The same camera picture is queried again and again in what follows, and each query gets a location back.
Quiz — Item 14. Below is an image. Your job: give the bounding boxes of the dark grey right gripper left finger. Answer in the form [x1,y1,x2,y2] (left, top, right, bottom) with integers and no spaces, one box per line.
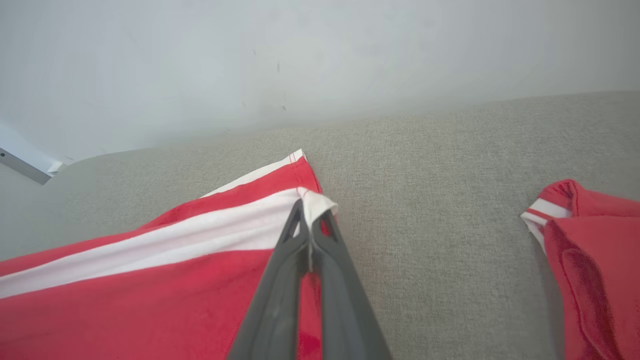
[227,200,312,360]

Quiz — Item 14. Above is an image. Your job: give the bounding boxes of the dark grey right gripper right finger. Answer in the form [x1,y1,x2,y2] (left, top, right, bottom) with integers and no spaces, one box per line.
[312,210,393,360]

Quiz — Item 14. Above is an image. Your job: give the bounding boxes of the red shorts with white stripe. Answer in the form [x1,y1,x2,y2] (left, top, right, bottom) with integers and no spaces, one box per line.
[0,148,339,360]

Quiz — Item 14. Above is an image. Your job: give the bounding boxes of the grey metal rail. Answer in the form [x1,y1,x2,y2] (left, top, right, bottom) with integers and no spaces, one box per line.
[0,146,63,186]

